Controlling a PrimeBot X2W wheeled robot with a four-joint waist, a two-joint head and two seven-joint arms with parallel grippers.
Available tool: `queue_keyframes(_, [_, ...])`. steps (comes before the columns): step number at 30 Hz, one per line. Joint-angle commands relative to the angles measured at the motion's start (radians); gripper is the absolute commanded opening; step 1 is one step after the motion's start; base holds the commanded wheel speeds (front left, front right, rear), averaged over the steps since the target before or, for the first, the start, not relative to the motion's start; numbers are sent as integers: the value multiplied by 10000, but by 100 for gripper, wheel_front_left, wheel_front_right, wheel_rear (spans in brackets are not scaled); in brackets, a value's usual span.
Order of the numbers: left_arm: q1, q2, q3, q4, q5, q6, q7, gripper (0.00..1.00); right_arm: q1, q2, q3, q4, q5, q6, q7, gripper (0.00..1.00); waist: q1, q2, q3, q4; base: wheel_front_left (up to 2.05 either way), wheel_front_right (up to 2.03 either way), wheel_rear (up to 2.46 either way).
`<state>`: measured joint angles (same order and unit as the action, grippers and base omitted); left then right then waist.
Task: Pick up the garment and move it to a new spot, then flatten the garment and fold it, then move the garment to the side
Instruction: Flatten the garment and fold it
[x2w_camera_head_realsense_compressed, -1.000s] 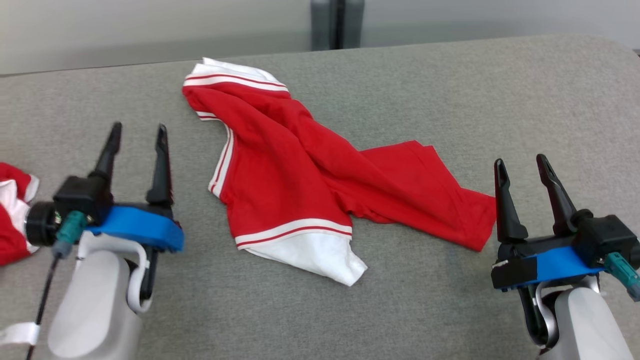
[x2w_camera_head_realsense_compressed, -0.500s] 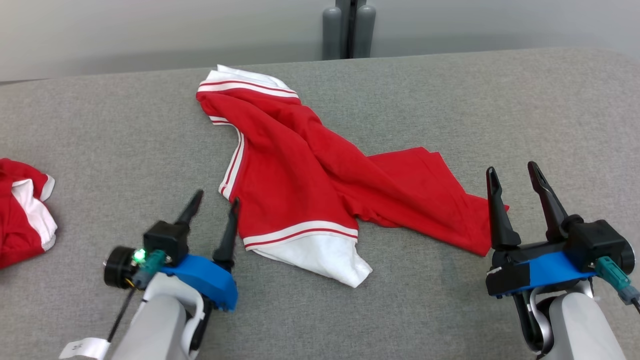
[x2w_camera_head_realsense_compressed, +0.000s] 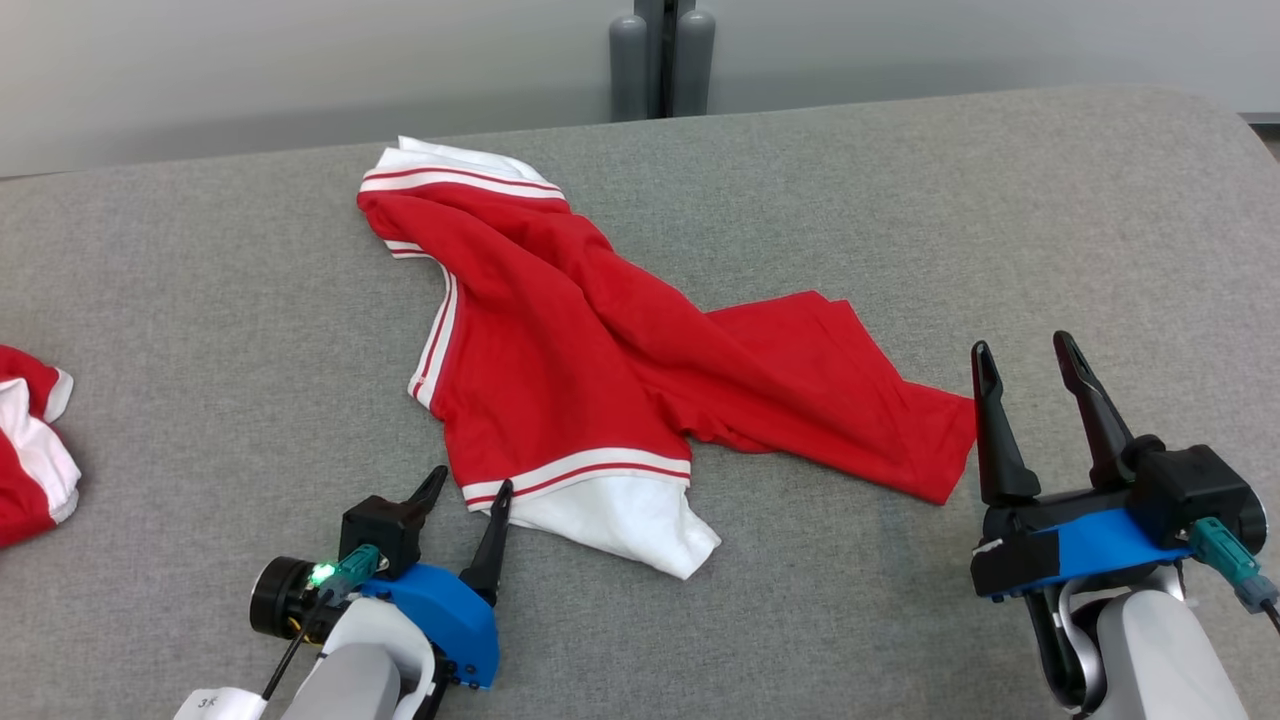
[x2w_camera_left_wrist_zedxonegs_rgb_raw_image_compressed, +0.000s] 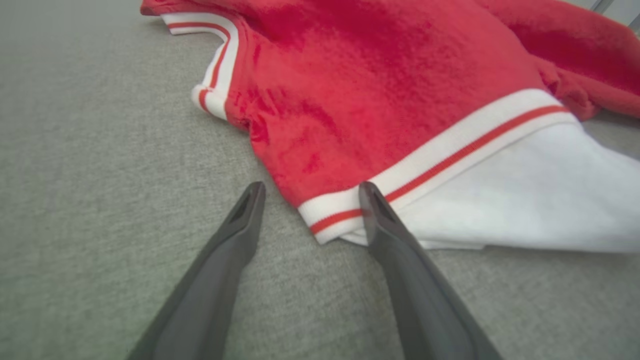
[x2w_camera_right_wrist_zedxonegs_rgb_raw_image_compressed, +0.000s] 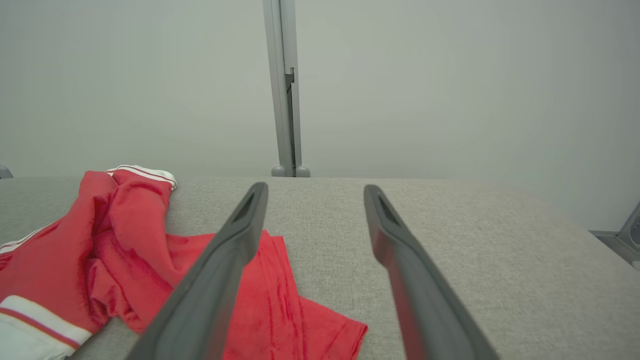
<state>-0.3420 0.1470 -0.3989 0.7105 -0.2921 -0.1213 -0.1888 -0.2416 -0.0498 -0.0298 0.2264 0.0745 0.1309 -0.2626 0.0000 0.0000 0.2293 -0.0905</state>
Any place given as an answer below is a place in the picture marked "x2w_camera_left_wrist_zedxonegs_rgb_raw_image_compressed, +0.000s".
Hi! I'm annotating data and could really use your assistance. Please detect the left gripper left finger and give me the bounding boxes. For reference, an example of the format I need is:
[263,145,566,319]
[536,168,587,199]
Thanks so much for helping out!
[127,181,267,360]

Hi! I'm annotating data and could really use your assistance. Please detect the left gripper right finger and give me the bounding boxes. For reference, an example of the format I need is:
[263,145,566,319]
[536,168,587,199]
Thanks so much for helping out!
[358,181,503,360]

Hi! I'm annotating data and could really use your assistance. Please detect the red jersey shirt white sleeves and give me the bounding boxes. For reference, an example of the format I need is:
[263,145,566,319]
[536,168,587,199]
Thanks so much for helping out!
[140,0,640,253]

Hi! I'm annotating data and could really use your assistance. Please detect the grey fabric sofa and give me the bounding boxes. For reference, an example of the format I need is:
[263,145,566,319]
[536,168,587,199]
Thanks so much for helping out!
[0,0,640,360]

